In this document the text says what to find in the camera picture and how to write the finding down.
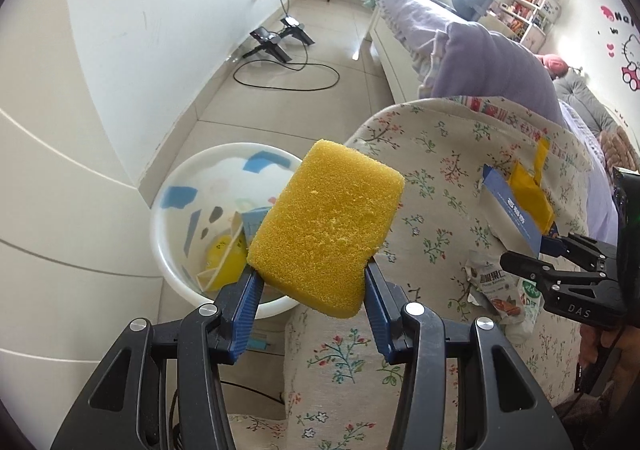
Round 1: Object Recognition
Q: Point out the white shelf with items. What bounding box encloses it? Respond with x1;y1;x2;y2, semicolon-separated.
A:
500;0;561;49

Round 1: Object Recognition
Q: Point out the white bed frame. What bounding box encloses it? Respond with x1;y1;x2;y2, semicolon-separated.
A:
367;10;421;106

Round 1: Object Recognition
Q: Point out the blue white paper packet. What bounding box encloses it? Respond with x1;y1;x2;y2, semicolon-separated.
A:
479;164;561;256

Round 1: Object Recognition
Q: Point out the lilac bedsheet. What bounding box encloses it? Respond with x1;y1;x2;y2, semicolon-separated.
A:
557;100;621;276

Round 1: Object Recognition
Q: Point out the black stand with cable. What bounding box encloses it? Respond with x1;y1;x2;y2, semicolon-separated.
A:
234;0;341;92

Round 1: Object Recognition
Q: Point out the brown fuzzy blanket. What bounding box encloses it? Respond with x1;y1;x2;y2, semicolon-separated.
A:
597;127;640;172

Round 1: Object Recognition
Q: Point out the white plastic bin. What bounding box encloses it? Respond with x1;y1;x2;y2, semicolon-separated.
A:
150;142;306;321

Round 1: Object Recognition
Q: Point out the blue paper carton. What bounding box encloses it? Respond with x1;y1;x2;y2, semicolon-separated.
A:
239;206;275;245

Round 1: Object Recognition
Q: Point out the white wardrobe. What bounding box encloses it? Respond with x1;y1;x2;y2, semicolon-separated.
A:
0;0;166;381

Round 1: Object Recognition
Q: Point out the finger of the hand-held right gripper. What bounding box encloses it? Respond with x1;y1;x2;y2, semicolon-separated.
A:
542;229;621;272
500;250;629;329

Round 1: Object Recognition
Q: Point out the grey plush cushion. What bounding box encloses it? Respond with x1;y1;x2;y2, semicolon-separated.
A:
555;70;621;133

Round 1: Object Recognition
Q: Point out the yellow wrapper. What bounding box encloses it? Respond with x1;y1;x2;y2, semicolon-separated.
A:
507;137;556;233

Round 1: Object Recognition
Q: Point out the pink cartoon wall sticker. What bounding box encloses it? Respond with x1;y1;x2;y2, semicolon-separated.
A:
599;5;640;92

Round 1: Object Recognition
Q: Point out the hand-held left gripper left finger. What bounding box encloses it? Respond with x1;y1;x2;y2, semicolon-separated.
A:
50;266;266;450

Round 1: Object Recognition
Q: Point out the floral print blanket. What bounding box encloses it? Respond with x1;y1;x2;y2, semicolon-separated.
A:
227;97;608;450

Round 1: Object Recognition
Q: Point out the pink hat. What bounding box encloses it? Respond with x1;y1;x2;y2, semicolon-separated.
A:
537;54;571;81

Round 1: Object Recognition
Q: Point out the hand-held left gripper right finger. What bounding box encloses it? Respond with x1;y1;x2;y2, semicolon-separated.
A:
364;261;575;450

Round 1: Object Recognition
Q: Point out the dark office chair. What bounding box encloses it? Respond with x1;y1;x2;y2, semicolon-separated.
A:
451;0;494;22

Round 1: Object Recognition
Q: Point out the yellow sponge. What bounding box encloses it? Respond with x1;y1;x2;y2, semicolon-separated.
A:
247;139;406;318

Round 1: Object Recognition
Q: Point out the thin black cable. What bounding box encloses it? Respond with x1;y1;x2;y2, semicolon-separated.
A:
219;379;287;405

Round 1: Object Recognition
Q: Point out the black folding stand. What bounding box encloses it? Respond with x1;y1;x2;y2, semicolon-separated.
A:
249;27;292;64
279;16;317;47

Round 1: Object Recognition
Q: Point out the yellow plastic item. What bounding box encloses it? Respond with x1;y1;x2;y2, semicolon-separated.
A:
206;234;248;288

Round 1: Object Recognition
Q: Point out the white snack packet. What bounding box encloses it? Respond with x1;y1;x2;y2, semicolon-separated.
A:
464;254;545;345

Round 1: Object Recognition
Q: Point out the person's right hand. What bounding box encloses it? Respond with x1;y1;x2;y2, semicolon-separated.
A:
580;325;640;398

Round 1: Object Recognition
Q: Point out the purple quilt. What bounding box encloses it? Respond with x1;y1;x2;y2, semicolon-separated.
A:
364;0;566;126

